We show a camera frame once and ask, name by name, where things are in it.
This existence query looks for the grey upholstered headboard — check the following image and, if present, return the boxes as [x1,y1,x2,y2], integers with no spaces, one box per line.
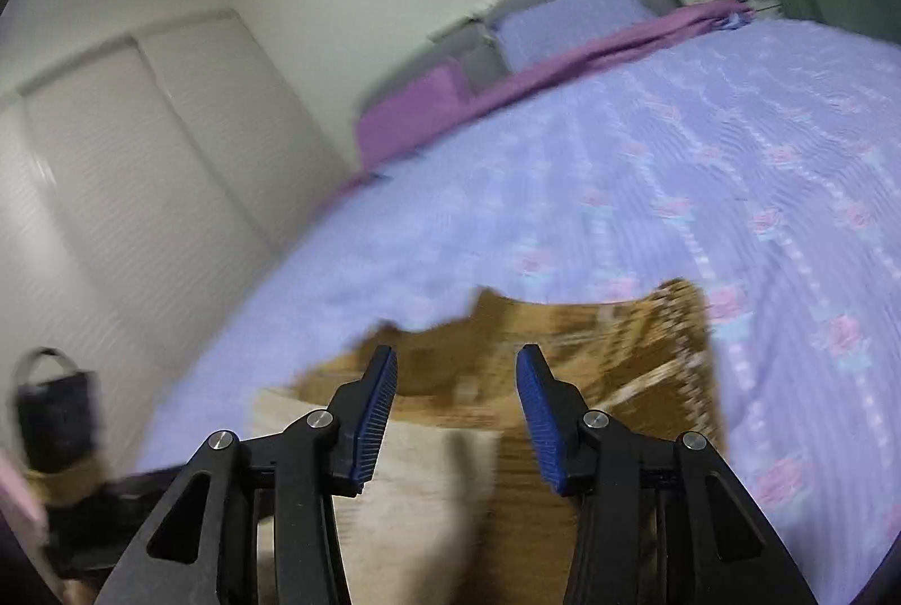
[358,0,684,114]

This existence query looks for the purple folded bed sheet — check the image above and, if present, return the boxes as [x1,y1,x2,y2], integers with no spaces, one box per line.
[327,0,753,205]

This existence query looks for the brown cream plaid knit sweater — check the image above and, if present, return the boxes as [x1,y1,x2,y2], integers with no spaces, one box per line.
[251,278,721,603]

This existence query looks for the lavender striped pillow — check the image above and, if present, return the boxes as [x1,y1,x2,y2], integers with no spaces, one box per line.
[493,0,657,73]

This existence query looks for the white sliding wardrobe doors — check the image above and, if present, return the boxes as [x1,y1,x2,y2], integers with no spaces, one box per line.
[2,10,350,472]

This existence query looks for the lavender floral bedspread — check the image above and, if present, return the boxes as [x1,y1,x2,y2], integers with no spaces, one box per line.
[137,19,899,603]

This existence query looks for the purple pillow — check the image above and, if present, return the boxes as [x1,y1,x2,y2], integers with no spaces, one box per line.
[356,59,472,170]

